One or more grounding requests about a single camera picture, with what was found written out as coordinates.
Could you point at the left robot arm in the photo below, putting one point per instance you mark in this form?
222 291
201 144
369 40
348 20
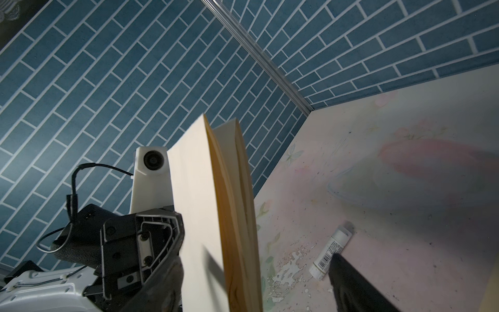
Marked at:
29 288

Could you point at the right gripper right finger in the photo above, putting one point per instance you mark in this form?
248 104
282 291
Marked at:
352 291

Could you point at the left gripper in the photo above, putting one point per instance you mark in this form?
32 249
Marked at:
124 251

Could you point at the yellow envelope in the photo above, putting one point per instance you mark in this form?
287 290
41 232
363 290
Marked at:
213 192

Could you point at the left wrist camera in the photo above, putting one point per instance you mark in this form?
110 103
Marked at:
152 186

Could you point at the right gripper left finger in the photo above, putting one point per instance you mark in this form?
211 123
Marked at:
162 292

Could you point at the left corner aluminium post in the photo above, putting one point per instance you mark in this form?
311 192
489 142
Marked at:
243 37

